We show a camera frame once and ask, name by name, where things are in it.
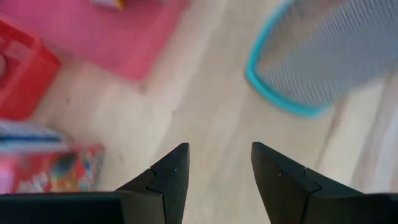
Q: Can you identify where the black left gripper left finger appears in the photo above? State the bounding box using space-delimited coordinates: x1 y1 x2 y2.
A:
0 142 191 224

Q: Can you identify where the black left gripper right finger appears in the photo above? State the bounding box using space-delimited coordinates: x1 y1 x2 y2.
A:
251 141 398 224

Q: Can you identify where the red small carton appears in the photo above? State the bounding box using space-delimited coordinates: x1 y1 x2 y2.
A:
0 142 106 194

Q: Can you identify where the blue small carton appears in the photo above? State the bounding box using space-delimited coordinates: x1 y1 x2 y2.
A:
0 119 68 149

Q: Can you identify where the red plastic basket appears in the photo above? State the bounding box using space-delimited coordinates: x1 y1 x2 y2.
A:
0 14 62 121

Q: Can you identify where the teal-rimmed metal mesh holder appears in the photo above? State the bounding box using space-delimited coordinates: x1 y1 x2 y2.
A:
244 0 398 119

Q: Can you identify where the pink plastic tray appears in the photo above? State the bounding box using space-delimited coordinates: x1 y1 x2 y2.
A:
0 0 191 82

